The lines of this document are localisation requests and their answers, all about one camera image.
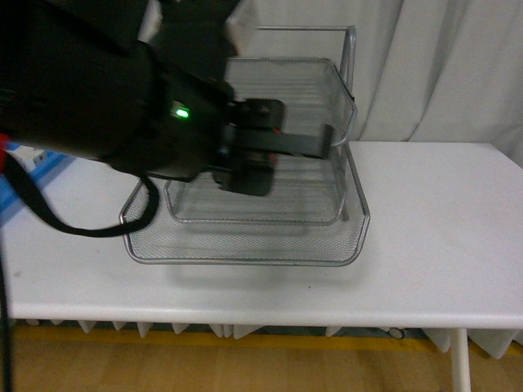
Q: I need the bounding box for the silver mesh three-tier rack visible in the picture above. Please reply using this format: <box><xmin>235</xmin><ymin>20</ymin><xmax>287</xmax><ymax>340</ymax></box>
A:
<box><xmin>124</xmin><ymin>26</ymin><xmax>370</xmax><ymax>267</ymax></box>

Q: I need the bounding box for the black cable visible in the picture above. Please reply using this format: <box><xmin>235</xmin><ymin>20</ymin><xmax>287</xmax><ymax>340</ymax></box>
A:
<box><xmin>0</xmin><ymin>151</ymin><xmax>160</xmax><ymax>238</ymax></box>

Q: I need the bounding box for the white curtain backdrop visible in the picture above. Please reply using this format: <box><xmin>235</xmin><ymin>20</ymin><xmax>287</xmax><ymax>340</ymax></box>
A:
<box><xmin>248</xmin><ymin>1</ymin><xmax>522</xmax><ymax>158</ymax></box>

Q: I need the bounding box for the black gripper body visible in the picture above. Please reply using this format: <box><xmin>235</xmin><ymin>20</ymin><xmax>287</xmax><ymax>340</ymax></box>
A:
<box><xmin>209</xmin><ymin>98</ymin><xmax>285</xmax><ymax>197</ymax></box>

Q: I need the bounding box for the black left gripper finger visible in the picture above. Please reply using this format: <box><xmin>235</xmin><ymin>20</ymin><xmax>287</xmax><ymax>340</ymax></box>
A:
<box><xmin>232</xmin><ymin>124</ymin><xmax>333</xmax><ymax>158</ymax></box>

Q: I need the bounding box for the blue plastic tray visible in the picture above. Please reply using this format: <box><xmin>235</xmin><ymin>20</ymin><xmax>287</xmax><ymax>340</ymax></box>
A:
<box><xmin>2</xmin><ymin>150</ymin><xmax>73</xmax><ymax>221</ymax></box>

